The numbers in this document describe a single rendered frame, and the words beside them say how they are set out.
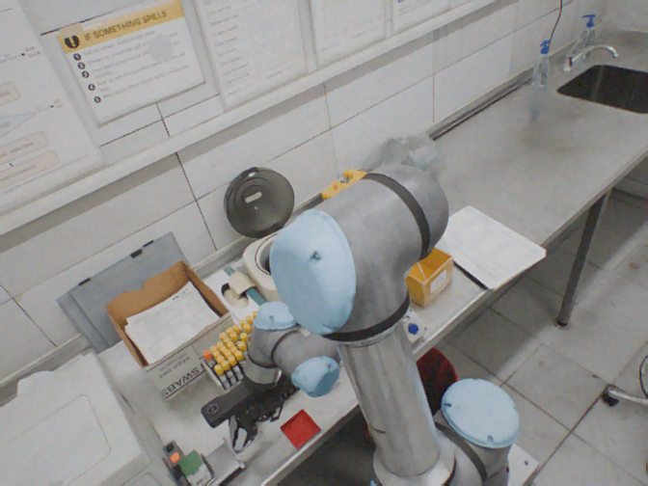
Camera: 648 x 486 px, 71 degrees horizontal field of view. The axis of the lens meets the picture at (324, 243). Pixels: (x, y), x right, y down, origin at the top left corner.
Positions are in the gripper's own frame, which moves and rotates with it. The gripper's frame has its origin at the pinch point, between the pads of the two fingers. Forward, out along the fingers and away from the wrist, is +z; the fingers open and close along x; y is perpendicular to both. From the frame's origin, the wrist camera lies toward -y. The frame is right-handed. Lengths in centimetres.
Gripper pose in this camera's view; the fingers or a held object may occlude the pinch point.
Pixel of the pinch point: (234, 448)
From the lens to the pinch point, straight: 109.1
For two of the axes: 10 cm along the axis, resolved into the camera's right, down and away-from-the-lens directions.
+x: -6.2, -4.4, 6.4
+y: 7.4, -0.7, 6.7
